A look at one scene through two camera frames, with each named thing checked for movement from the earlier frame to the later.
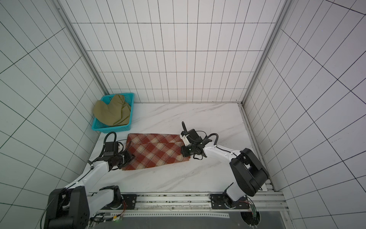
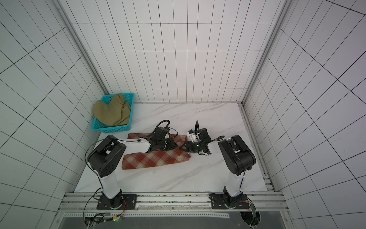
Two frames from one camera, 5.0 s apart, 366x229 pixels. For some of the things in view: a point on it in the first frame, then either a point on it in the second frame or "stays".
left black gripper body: (124, 159) → (166, 145)
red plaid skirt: (151, 149) stays
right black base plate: (218, 201) stays
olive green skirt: (116, 113) stays
